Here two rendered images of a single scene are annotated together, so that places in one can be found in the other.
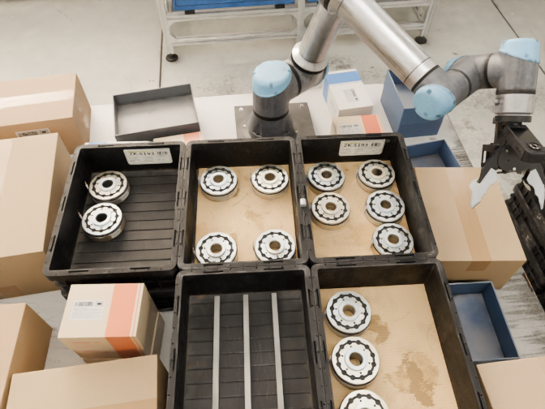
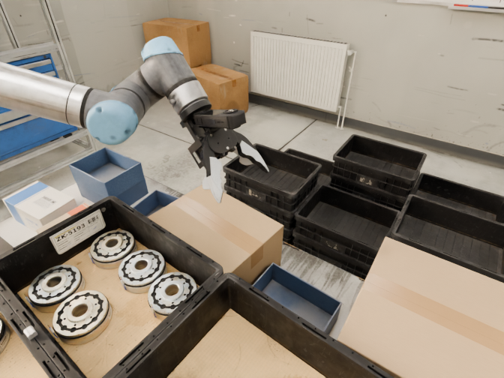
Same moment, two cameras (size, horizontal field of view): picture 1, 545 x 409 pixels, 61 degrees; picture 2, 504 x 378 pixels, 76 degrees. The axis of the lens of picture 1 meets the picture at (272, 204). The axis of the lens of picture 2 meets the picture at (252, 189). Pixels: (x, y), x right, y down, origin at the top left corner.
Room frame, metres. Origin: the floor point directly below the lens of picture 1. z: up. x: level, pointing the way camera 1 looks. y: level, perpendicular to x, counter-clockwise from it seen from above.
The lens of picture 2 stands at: (0.21, -0.10, 1.44)
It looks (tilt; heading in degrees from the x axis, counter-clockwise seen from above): 37 degrees down; 311
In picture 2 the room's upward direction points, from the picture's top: straight up
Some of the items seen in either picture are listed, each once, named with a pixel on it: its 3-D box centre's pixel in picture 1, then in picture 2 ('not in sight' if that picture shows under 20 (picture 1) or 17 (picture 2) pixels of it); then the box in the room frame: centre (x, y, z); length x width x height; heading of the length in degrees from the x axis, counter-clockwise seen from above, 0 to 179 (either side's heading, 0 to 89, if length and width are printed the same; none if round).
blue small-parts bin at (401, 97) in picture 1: (414, 94); (107, 172); (1.22, -0.48, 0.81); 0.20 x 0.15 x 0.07; 7
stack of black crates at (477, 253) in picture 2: not in sight; (435, 270); (0.20, -1.26, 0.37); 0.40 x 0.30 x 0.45; 7
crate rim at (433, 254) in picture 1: (360, 193); (104, 271); (0.71, -0.22, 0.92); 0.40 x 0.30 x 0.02; 3
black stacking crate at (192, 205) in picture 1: (242, 210); not in sight; (0.69, 0.08, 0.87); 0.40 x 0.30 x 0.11; 3
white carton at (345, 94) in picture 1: (345, 98); (43, 208); (1.27, -0.26, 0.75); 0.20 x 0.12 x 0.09; 11
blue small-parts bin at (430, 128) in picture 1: (409, 109); (112, 187); (1.22, -0.48, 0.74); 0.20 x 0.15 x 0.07; 8
